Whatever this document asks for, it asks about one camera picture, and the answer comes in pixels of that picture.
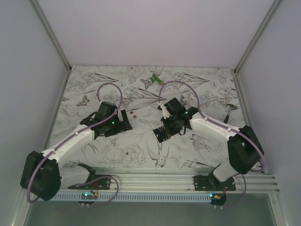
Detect white slotted cable duct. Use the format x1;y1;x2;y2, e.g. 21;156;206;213
51;192;211;203

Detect clear plastic fuse box cover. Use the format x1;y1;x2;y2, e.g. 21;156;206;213
192;140;206;152

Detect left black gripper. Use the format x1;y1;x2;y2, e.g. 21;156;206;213
105;110;132;137

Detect right controller board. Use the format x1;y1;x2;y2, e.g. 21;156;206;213
210;193;227;209

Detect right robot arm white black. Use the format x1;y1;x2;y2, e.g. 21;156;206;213
158;98;264;191

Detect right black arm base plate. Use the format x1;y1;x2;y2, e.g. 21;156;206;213
193;175;236;192

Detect black fuse box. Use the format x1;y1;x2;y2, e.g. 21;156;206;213
153;126;174;143

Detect metal pipe elbow fitting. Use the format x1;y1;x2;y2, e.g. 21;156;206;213
181;94;197;106

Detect small hammer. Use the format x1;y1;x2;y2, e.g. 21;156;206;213
224;104;238;124

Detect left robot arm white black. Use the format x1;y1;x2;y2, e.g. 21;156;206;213
20;102;132;201

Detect left controller board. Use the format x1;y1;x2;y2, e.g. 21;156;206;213
79;192;98;208

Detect floral printed table mat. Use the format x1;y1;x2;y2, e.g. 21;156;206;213
50;65;245;168

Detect aluminium rail frame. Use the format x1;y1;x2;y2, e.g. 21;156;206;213
14;0;301;226

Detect controller board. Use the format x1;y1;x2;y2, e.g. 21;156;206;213
210;193;227;209
79;192;98;208

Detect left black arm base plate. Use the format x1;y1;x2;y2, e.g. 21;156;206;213
68;175;111;190

